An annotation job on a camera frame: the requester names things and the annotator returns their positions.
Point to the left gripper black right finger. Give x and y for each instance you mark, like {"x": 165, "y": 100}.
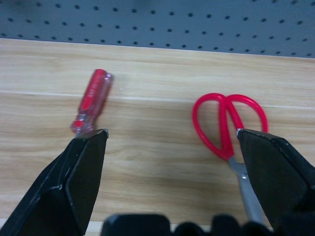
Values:
{"x": 278, "y": 177}

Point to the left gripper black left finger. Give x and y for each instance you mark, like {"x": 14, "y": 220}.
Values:
{"x": 61, "y": 186}

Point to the grey metal pegboard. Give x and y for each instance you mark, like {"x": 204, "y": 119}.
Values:
{"x": 157, "y": 24}

